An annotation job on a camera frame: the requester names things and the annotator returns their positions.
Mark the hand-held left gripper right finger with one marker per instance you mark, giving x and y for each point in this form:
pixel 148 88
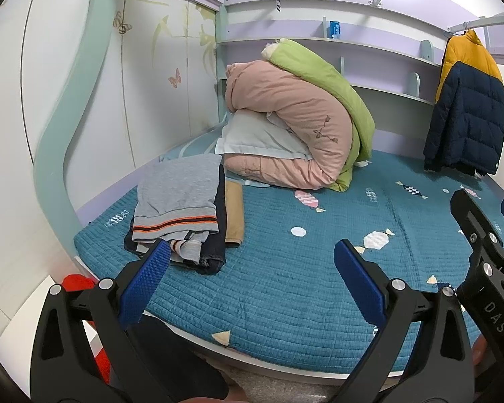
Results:
pixel 357 277

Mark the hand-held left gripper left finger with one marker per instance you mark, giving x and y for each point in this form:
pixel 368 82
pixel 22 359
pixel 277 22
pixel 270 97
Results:
pixel 149 277

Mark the grey and navy zip jacket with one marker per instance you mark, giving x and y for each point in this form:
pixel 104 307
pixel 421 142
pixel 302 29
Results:
pixel 180 193

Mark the teal quilted bed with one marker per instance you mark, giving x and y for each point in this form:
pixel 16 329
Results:
pixel 298 281

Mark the dark navy pants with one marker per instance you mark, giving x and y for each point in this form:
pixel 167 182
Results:
pixel 213 256

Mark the red object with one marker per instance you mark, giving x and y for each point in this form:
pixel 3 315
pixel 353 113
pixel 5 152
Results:
pixel 77 282

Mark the person's dark clothing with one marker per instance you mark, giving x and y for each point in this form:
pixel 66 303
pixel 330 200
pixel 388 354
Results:
pixel 180 352

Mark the tan pants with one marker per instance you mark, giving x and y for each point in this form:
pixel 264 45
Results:
pixel 234 214

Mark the yellow and navy puffer jacket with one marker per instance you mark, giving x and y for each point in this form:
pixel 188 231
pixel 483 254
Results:
pixel 466 113

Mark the white pillow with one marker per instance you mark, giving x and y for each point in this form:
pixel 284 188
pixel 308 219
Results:
pixel 252 138

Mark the green quilt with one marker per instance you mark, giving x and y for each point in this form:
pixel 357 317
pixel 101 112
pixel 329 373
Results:
pixel 340 88

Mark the small blue box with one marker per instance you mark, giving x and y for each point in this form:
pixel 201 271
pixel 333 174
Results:
pixel 334 29

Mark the pale green bed frame arch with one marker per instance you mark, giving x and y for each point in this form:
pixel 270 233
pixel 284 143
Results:
pixel 63 134

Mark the lavender wall shelf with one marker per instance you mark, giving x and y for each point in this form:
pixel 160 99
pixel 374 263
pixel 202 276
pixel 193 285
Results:
pixel 382 56

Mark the metal clothes rail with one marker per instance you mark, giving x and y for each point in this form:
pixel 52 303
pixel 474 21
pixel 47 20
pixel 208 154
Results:
pixel 483 23

